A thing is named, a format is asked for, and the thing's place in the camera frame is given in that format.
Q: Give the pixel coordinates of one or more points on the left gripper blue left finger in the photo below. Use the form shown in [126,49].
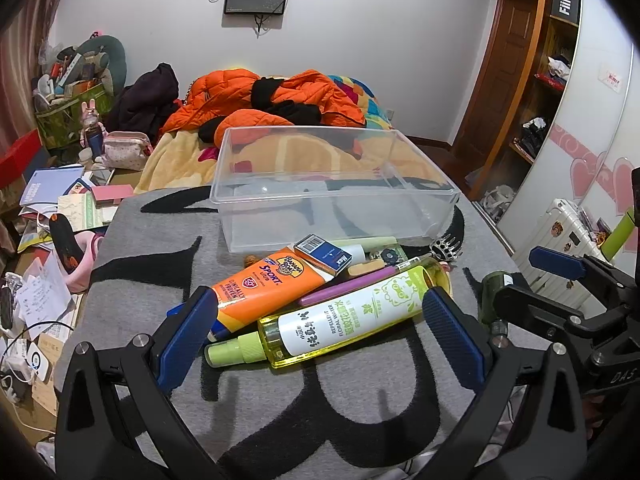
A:
[181,335]

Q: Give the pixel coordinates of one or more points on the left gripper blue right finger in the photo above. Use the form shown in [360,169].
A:
[459,336]

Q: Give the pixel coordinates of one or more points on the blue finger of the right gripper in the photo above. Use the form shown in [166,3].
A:
[557,263]

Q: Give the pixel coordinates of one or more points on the orange sunscreen tube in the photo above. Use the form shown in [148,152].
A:
[261,289]

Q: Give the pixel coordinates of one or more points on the dark green glass bottle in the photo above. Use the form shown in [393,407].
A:
[490,285]

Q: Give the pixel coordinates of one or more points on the yellow-green spray bottle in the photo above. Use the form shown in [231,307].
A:
[296,336]

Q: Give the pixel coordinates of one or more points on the small green patterned box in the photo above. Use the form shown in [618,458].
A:
[390,254]

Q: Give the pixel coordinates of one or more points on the small wooden block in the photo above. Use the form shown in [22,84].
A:
[367,267]

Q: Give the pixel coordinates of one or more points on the pale green stick tube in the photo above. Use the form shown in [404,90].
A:
[367,243]

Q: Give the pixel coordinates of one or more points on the blue card box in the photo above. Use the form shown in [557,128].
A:
[322,254]

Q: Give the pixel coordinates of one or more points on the clear plastic storage box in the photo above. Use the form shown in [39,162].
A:
[273,185]

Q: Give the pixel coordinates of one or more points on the white suitcase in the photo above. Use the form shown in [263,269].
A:
[560,228]

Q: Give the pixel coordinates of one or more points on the pink box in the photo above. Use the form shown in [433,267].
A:
[112,194]

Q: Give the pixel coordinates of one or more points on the pink floral pouch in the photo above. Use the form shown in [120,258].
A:
[129,150]

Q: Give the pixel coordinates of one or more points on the blue notebook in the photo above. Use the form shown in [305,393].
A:
[45,185]

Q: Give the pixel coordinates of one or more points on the wooden door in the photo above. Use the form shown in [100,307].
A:
[495,89]

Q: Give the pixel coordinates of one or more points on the colourful yellow fleece blanket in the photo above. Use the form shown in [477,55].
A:
[182,159]

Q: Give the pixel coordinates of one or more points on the pink rabbit figure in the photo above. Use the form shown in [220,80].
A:
[92,131]

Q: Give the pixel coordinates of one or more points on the red box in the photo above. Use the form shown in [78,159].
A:
[20,155]

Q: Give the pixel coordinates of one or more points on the orange down jacket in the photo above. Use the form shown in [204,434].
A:
[239,97]

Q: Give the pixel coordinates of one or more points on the green storage bag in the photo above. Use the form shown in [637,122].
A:
[59,125]

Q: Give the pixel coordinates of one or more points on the black garment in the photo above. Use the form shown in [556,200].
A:
[263,111]

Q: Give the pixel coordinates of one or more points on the grey-green neck pillow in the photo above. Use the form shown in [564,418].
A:
[116,57]

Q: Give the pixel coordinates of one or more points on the striped pink curtain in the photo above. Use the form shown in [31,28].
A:
[25,27]

